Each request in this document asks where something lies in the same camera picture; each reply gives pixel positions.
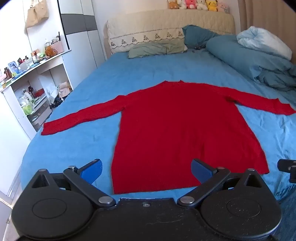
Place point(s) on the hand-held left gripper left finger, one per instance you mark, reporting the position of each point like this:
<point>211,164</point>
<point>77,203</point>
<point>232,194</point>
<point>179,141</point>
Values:
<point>91,170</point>

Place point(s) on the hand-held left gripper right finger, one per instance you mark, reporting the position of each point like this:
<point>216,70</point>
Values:
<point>200,169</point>

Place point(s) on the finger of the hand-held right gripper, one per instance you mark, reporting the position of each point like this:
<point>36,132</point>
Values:
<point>285,165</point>

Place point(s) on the red knit sweater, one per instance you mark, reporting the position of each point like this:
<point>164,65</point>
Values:
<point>175,129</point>

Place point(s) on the brown paper bag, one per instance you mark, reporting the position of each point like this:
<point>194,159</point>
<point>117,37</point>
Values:
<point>64,89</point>

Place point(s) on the green plastic bag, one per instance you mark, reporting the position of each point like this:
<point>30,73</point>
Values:
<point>27,108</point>

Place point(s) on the red box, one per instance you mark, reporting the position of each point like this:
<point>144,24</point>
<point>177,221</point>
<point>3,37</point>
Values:
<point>38,92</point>

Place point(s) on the white shelf unit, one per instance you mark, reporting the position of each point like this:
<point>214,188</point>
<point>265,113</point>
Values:
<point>18,83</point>

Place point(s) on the blue duvet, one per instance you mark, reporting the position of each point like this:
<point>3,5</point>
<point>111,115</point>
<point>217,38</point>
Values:
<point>242,58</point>

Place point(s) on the orange plush bear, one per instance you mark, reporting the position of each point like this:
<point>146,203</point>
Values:
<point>50,51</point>

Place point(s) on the pink storage box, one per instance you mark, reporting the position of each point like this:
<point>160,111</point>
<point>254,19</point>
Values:
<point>58,47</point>

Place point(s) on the light blue white blanket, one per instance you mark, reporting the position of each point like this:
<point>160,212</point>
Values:
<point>263,39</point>

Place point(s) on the brown bottle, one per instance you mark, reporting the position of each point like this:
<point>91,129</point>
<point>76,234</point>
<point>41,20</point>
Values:
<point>8,73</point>

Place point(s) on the green pillow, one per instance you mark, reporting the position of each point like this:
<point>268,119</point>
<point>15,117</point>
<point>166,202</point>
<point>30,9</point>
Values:
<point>155,49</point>

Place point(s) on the blue tin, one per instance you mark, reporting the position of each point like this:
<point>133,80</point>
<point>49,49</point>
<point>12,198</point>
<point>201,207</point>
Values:
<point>13,67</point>

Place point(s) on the teal pillow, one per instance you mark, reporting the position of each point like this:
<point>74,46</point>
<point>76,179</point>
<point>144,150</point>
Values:
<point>196,36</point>

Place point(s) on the white grey wardrobe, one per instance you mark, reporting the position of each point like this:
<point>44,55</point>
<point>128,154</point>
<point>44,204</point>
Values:
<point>81,34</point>

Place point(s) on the beige quilted headboard cover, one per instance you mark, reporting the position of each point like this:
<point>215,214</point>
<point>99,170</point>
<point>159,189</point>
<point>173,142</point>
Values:
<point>161,25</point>

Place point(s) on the beige curtain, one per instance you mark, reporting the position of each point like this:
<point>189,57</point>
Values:
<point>266,14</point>

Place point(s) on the row of plush toys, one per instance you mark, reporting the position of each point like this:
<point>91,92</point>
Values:
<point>198,4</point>

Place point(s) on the beige tote bag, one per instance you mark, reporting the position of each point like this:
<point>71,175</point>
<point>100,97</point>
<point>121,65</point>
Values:
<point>37,14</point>

